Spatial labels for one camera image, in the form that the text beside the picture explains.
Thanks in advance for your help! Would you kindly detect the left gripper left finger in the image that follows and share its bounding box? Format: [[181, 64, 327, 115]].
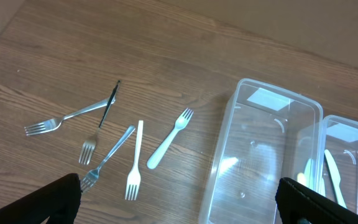
[[0, 173, 82, 224]]

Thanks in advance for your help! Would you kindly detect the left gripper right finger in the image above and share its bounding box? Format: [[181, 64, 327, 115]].
[[275, 177, 358, 224]]

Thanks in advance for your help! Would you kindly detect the cream plastic knife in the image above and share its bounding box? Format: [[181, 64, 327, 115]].
[[296, 172, 308, 187]]

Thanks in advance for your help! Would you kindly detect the light blue plastic knife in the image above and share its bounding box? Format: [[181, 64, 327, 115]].
[[304, 159, 315, 190]]

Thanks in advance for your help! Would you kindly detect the pale blue plastic knife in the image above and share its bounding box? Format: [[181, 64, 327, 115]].
[[324, 149, 347, 208]]

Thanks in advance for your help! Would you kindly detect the left clear plastic container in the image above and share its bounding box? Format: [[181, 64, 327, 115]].
[[198, 78, 324, 223]]

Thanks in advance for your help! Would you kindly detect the clear plastic container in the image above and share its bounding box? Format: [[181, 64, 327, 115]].
[[321, 115, 358, 215], [198, 78, 324, 223]]

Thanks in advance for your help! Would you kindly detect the right clear plastic container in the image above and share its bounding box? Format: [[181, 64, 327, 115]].
[[321, 115, 358, 215]]

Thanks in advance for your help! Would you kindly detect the silver metal fork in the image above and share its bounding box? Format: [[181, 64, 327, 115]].
[[24, 98, 109, 136], [81, 125, 135, 194]]

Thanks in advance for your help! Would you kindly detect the thin white plastic fork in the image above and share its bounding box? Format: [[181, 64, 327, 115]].
[[125, 120, 144, 200]]

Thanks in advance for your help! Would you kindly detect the silver metal fork far left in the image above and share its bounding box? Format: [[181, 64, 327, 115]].
[[24, 98, 109, 136]]

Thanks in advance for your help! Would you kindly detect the thick white plastic fork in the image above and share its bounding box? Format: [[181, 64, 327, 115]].
[[147, 108, 194, 169]]

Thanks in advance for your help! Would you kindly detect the black handled metal fork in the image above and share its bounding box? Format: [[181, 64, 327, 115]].
[[78, 80, 121, 165]]

